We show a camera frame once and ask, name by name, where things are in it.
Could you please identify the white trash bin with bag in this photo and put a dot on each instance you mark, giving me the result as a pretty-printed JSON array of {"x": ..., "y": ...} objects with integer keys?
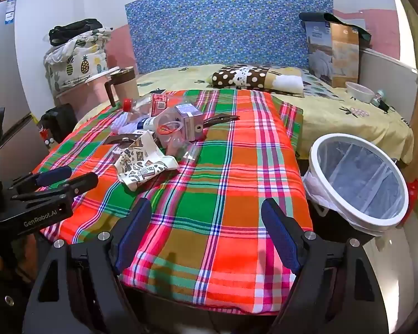
[{"x": 334, "y": 226}]

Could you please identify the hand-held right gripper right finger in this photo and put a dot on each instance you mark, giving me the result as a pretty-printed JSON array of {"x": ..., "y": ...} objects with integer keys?
[{"x": 282, "y": 238}]

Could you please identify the white waste bin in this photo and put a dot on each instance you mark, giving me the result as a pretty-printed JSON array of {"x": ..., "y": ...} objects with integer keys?
[{"x": 313, "y": 188}]

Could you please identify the dark cloth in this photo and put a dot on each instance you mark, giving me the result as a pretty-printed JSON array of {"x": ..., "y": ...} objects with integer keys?
[{"x": 313, "y": 16}]

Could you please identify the clear plastic cup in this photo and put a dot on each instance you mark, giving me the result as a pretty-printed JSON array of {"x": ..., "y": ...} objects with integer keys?
[{"x": 184, "y": 149}]

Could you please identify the white yoghurt cup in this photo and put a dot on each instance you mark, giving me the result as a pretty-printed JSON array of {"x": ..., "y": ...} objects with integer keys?
[{"x": 146, "y": 123}]

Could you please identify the brown snack wrapper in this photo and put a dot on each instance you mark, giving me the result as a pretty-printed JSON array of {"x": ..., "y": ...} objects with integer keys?
[
  {"x": 223, "y": 119},
  {"x": 120, "y": 140}
]

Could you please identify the red carton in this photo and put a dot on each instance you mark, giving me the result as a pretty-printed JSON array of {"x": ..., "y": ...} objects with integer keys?
[{"x": 159, "y": 103}]

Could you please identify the red plastic bag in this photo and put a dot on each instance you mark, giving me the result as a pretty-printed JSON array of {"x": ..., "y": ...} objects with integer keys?
[{"x": 413, "y": 189}]

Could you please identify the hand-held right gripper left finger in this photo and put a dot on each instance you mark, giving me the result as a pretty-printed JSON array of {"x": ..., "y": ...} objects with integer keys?
[{"x": 136, "y": 231}]

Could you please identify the black bag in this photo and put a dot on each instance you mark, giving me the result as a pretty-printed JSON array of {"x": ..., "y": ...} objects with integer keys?
[{"x": 75, "y": 29}]

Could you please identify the white knitted cloth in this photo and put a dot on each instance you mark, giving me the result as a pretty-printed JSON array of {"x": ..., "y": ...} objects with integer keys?
[{"x": 123, "y": 123}]

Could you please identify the pineapple-print fabric bundle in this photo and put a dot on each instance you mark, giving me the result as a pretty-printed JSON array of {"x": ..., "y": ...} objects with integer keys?
[{"x": 80, "y": 62}]

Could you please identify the blue floral headboard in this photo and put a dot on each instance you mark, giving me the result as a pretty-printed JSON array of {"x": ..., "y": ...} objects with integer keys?
[{"x": 230, "y": 24}]

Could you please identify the plaid blanket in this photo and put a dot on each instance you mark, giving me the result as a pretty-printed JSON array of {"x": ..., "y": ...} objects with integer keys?
[{"x": 212, "y": 215}]

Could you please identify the clear bottle with red cap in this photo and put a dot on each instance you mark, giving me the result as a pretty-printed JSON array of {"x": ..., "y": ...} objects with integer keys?
[{"x": 136, "y": 106}]

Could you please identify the purple carton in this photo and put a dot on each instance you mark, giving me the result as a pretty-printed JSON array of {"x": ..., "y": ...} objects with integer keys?
[{"x": 191, "y": 125}]

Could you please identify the black face mask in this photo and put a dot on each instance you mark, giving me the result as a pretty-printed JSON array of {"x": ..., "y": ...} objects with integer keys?
[{"x": 386, "y": 106}]

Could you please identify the white bowl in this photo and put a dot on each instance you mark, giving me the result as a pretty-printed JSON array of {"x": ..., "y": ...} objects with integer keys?
[{"x": 358, "y": 92}]

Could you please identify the small bottle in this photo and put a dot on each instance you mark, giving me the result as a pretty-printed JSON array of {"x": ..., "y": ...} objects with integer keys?
[{"x": 378, "y": 96}]

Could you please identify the pink plastic bin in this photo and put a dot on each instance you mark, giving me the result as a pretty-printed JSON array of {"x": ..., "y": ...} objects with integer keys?
[{"x": 90, "y": 94}]

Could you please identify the quilt packaging box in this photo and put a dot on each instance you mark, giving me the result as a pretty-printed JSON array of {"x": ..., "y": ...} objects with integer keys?
[{"x": 334, "y": 59}]

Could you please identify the patterned paper bag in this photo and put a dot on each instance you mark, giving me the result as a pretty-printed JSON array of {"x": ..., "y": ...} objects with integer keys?
[{"x": 142, "y": 170}]

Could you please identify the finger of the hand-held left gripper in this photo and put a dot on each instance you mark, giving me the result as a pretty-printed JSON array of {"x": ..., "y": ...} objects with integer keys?
[
  {"x": 52, "y": 175},
  {"x": 80, "y": 184}
]

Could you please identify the grey refrigerator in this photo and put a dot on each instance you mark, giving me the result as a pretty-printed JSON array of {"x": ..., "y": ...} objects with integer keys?
[{"x": 7, "y": 76}]

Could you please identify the yellow pineapple-print bed sheet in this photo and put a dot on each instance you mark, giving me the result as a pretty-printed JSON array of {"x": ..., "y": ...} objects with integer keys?
[{"x": 334, "y": 121}]

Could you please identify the brown polka dot pillow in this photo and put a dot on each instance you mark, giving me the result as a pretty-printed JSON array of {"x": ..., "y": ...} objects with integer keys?
[{"x": 230, "y": 76}]

